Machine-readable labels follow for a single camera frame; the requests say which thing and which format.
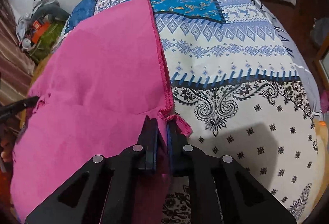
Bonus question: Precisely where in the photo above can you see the pink pants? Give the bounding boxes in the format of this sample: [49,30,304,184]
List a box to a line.
[11,0,192,222]

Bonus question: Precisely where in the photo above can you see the person's left hand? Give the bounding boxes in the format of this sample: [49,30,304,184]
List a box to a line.
[1,138,13,163]

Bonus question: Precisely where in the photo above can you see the striped pink curtain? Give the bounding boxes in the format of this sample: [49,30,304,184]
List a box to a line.
[0,0,35,105]

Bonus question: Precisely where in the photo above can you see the yellow wooden board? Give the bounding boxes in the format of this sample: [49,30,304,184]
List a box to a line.
[30,53,52,87]

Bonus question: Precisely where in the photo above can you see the green bag with clutter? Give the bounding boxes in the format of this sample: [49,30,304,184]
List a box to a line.
[16,0,69,64]

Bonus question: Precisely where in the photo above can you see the patchwork patterned bedsheet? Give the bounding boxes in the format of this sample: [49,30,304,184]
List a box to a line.
[60,0,322,223]

